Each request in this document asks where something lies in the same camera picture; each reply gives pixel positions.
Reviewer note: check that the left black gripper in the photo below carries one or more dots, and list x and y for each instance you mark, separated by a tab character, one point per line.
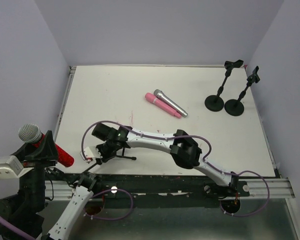
36	158

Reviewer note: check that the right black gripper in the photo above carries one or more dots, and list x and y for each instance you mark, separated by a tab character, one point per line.
108	153

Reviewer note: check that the red glitter microphone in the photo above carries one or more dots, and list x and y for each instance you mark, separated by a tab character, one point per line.
31	134

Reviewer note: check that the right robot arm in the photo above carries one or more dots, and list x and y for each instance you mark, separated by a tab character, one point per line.
182	147

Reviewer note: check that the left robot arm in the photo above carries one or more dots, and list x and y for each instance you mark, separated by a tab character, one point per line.
19	218

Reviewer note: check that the black round-base stand left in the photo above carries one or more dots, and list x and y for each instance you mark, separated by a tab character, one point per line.
215	103

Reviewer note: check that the black round-base stand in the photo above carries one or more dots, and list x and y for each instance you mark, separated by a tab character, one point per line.
215	103
235	107

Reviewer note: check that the black round-base stand right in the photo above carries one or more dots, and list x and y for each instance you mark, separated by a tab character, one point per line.
235	107

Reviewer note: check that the pink microphone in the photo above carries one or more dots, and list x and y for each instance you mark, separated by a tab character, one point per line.
151	98

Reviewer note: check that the silver microphone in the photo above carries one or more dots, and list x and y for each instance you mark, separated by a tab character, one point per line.
160	94

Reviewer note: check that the black mounting rail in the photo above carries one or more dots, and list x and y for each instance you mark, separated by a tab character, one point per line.
118	191

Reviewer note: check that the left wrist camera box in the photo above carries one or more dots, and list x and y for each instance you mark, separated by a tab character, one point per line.
12	168

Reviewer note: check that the aluminium frame rail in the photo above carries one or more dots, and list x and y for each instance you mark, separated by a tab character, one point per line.
259	187

